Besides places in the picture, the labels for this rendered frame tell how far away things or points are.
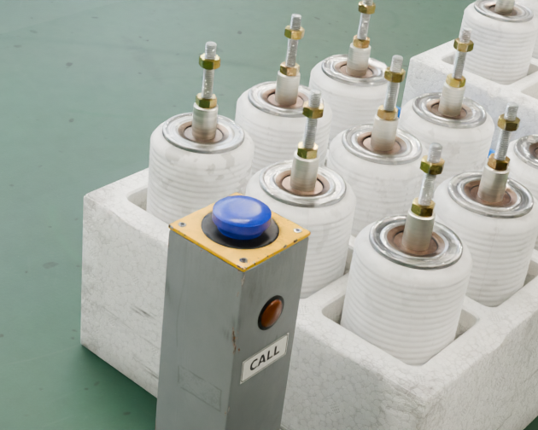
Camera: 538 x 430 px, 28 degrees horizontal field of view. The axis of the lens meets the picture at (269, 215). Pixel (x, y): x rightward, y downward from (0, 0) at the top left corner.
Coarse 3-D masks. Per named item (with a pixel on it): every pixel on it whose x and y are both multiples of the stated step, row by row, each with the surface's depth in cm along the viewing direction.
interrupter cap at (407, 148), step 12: (348, 132) 101; (360, 132) 101; (396, 132) 102; (408, 132) 102; (348, 144) 99; (360, 144) 99; (396, 144) 101; (408, 144) 100; (420, 144) 100; (360, 156) 97; (372, 156) 97; (384, 156) 98; (396, 156) 98; (408, 156) 98
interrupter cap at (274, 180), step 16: (288, 160) 95; (272, 176) 92; (288, 176) 93; (320, 176) 93; (336, 176) 93; (272, 192) 90; (288, 192) 90; (304, 192) 91; (320, 192) 91; (336, 192) 91
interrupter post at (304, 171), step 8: (296, 152) 91; (296, 160) 90; (304, 160) 90; (312, 160) 90; (296, 168) 90; (304, 168) 90; (312, 168) 90; (296, 176) 91; (304, 176) 90; (312, 176) 91; (296, 184) 91; (304, 184) 91; (312, 184) 91
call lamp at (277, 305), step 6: (276, 300) 74; (270, 306) 73; (276, 306) 74; (282, 306) 74; (264, 312) 73; (270, 312) 73; (276, 312) 74; (264, 318) 73; (270, 318) 74; (276, 318) 74; (264, 324) 74; (270, 324) 74
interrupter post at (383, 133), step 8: (376, 120) 98; (384, 120) 98; (392, 120) 98; (376, 128) 98; (384, 128) 98; (392, 128) 98; (376, 136) 99; (384, 136) 98; (392, 136) 99; (376, 144) 99; (384, 144) 99; (392, 144) 99
